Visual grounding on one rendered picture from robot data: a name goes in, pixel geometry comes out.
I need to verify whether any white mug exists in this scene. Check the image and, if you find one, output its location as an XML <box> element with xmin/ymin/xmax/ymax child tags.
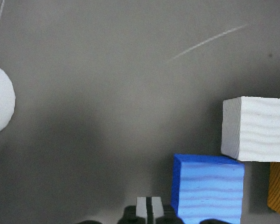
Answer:
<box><xmin>0</xmin><ymin>69</ymin><xmax>15</xmax><ymax>131</ymax></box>

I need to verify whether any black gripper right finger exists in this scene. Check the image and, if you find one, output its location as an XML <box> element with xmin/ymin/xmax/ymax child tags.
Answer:
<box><xmin>149</xmin><ymin>197</ymin><xmax>233</xmax><ymax>224</ymax></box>

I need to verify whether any white cube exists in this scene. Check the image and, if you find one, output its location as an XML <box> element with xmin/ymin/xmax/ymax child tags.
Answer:
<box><xmin>221</xmin><ymin>97</ymin><xmax>280</xmax><ymax>162</ymax></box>

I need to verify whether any blue wood-grain cube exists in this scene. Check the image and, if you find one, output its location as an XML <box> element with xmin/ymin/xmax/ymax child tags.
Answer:
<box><xmin>171</xmin><ymin>154</ymin><xmax>244</xmax><ymax>224</ymax></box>

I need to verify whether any yellow wood-grain cube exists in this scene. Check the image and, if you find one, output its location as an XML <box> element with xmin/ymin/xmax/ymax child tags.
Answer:
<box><xmin>267</xmin><ymin>161</ymin><xmax>280</xmax><ymax>214</ymax></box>

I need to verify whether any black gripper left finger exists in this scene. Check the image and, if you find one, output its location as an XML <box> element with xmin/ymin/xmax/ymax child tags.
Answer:
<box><xmin>76</xmin><ymin>197</ymin><xmax>150</xmax><ymax>224</ymax></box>

